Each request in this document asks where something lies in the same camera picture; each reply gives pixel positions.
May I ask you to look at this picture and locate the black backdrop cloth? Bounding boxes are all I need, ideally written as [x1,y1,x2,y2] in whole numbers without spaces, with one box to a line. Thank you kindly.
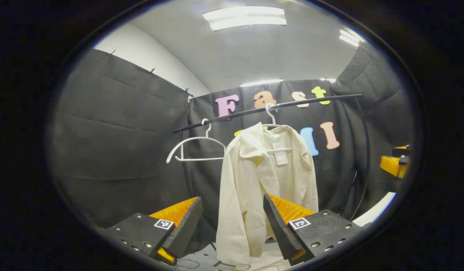
[51,45,415,256]

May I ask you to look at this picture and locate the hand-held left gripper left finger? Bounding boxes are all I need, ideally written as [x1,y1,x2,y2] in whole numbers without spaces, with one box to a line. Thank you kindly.
[104,196,203,267]

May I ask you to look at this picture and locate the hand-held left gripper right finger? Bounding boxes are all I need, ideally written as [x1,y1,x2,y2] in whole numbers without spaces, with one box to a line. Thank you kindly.
[263,193,365,266]

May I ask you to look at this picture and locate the large ceiling light panel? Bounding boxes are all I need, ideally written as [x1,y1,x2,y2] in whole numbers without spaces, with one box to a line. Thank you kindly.
[203,6,287,31]

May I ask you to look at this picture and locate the black clothes rack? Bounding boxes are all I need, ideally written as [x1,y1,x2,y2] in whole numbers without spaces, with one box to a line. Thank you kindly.
[172,94,371,222]

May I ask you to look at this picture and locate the white plastic clothes hanger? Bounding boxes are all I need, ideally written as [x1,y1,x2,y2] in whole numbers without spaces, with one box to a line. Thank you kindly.
[166,118,227,164]
[261,103,293,153]

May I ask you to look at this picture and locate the cream shirt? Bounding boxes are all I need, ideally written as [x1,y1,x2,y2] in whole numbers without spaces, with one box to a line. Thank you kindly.
[216,122,319,266]

